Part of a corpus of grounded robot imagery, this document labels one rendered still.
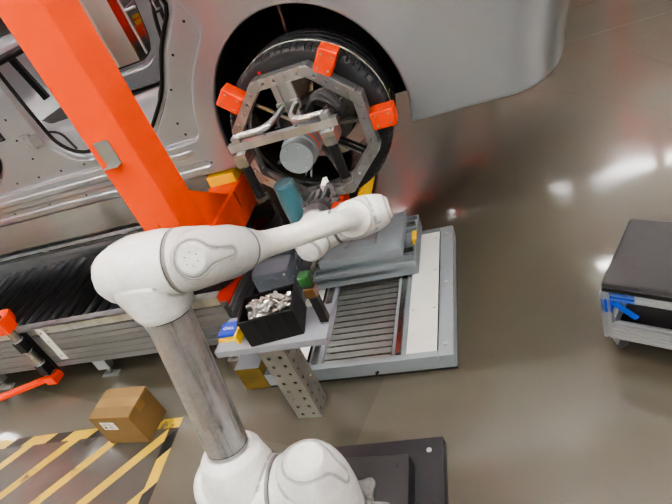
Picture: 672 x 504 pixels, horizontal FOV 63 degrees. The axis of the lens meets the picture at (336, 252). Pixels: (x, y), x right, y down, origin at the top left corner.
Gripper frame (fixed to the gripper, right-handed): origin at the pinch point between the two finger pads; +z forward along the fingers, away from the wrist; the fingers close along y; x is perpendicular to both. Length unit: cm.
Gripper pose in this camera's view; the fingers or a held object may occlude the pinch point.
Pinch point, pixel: (325, 185)
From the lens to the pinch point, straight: 186.5
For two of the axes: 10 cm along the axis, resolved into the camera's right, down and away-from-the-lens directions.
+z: 0.9, -5.5, 8.3
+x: -3.8, -7.9, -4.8
